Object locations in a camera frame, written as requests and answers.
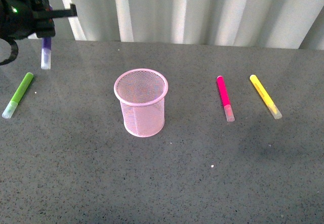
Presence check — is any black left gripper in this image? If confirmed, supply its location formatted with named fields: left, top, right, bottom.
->
left=1, top=0, right=76, bottom=40

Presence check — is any purple marker pen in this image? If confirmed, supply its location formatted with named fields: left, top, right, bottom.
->
left=40, top=4, right=54, bottom=70

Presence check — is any pink marker pen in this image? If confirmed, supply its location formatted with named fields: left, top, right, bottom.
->
left=216, top=75, right=235, bottom=122

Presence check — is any pink mesh pen cup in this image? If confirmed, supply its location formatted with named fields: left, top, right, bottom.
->
left=113, top=68, right=168, bottom=138

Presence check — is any green marker pen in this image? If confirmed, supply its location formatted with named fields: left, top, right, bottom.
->
left=2, top=72, right=34, bottom=119

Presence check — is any white pleated curtain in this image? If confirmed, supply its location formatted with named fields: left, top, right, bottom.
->
left=49, top=0, right=323, bottom=50

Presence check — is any yellow marker pen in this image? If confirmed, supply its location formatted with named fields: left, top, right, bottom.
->
left=250, top=74, right=282, bottom=119

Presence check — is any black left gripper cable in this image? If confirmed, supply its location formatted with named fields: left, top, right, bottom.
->
left=0, top=38, right=19, bottom=66

